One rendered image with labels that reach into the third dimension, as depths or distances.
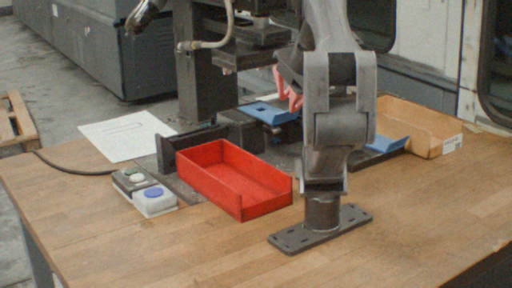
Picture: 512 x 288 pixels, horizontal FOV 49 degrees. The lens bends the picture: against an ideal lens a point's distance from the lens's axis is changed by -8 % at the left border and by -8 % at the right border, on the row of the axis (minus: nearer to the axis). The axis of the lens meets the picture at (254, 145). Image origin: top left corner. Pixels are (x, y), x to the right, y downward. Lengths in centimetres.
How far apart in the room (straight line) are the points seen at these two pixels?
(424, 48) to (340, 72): 108
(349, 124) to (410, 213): 43
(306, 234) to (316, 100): 36
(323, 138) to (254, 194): 46
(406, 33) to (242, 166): 82
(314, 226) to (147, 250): 29
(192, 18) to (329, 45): 78
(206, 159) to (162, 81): 332
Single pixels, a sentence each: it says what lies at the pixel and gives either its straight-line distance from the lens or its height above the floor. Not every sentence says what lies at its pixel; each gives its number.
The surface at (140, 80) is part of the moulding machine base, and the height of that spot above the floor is 22.
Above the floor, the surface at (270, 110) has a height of 99.
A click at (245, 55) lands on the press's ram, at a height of 114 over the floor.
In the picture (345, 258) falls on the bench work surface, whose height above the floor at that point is 90.
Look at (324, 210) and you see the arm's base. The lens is 103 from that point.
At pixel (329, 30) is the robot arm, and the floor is 129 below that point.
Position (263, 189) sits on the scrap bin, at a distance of 122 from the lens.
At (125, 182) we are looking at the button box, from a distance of 124.
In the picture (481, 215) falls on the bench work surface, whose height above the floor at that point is 90.
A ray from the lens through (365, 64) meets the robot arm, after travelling 75.
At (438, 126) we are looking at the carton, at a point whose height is 94.
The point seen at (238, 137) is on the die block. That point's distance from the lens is 135.
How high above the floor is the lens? 146
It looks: 23 degrees down
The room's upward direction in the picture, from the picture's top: 2 degrees counter-clockwise
